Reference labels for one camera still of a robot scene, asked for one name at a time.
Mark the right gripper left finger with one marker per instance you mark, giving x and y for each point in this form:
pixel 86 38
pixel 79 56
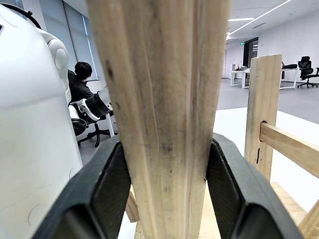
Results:
pixel 82 199

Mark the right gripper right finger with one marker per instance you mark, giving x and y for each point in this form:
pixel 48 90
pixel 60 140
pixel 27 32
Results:
pixel 251 199

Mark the person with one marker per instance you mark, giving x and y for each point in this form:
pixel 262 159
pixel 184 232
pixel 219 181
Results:
pixel 77 84

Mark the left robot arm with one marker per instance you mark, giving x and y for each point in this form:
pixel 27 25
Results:
pixel 96 104

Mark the wooden cross bar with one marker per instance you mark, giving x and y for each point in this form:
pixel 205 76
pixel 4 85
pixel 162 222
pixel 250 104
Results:
pixel 291 147

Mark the robot body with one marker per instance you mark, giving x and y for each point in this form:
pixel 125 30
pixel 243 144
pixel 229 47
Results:
pixel 30 112

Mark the wooden leg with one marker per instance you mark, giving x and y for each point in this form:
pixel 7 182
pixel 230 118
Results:
pixel 261 99
pixel 162 99

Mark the white office chair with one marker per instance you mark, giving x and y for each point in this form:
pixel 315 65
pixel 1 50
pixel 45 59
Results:
pixel 84 127

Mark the black office chair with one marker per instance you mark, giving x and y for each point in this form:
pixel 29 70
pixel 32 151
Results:
pixel 307 69

